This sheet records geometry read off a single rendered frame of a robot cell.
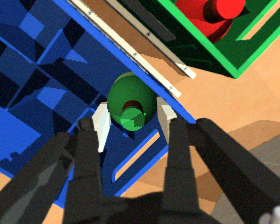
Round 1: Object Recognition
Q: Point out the blue crate with dividers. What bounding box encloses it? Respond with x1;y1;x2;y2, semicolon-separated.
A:
0;0;179;190

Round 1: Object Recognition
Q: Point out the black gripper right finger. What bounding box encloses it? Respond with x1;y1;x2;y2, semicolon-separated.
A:
157;97;280;224

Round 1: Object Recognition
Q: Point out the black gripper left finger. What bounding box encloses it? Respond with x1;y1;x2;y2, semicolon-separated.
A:
0;102;111;224

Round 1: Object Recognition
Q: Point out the green crate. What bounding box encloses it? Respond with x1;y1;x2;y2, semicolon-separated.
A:
116;0;280;68

